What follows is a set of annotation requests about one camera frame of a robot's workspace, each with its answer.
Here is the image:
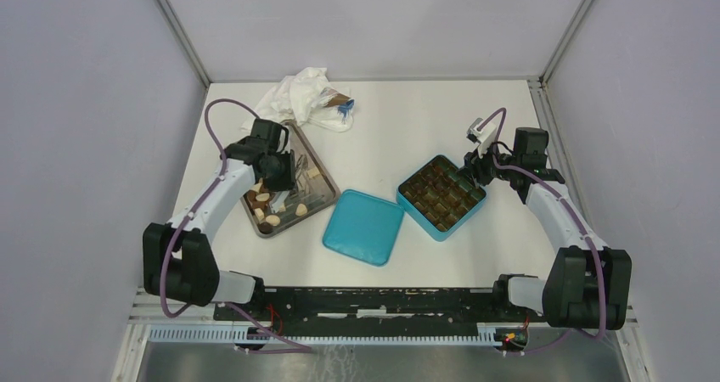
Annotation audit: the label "teal chocolate box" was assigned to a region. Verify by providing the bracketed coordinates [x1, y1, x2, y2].
[397, 154, 487, 242]

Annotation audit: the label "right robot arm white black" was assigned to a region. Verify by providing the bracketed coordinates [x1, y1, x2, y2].
[459, 123, 632, 331]

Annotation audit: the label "white chocolate square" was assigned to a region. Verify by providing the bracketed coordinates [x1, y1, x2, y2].
[307, 168, 320, 179]

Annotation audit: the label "brown blue wrapper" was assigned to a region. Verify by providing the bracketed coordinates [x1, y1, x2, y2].
[320, 87, 355, 117]

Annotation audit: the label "stainless steel tray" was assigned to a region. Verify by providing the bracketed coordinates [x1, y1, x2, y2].
[239, 121, 340, 239]

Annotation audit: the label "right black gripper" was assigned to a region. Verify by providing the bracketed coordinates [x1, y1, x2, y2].
[455, 136, 520, 189]

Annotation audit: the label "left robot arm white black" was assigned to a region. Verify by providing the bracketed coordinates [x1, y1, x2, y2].
[142, 119, 296, 321]

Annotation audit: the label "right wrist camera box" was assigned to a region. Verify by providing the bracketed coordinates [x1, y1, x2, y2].
[466, 118, 498, 156]

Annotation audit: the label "white crumpled cloth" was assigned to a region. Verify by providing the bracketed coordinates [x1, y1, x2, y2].
[254, 67, 354, 132]

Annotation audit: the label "teal box lid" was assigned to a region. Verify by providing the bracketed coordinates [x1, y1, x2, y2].
[322, 189, 404, 267]

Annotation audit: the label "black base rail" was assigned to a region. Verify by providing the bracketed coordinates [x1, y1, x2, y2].
[241, 287, 544, 337]

